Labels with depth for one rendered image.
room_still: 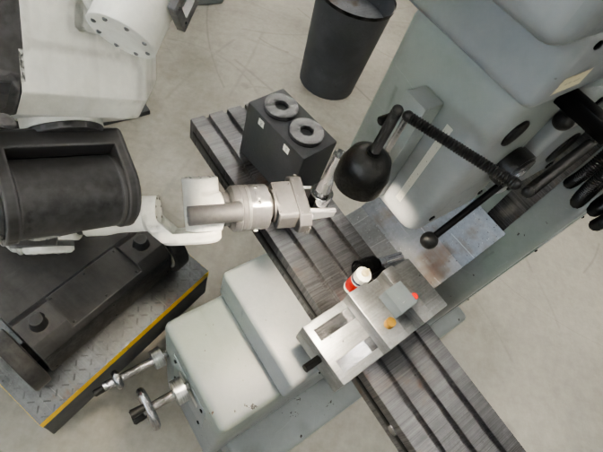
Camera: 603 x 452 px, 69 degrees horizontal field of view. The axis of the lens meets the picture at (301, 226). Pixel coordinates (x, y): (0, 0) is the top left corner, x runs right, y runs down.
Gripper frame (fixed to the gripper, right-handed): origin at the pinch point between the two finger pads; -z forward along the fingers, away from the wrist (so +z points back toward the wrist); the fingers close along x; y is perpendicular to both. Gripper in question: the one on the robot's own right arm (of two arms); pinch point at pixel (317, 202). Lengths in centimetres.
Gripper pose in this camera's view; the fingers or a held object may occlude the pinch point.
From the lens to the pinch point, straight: 89.6
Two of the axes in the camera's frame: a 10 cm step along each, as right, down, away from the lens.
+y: -2.5, 5.3, 8.1
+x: -2.5, -8.5, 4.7
